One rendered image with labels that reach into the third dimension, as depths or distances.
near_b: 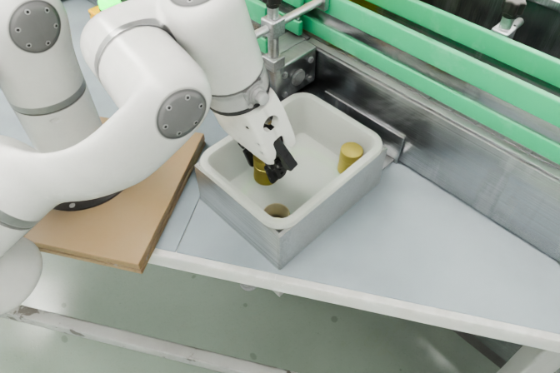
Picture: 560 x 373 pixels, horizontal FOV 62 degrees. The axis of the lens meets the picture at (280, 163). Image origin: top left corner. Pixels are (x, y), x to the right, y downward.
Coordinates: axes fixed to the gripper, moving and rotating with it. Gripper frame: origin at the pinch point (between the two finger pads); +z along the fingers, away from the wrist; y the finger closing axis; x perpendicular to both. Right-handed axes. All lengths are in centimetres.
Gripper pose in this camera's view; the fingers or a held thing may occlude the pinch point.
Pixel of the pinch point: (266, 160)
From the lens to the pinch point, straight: 64.4
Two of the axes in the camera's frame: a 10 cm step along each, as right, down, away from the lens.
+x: -7.0, 6.7, -2.6
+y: -6.9, -5.3, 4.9
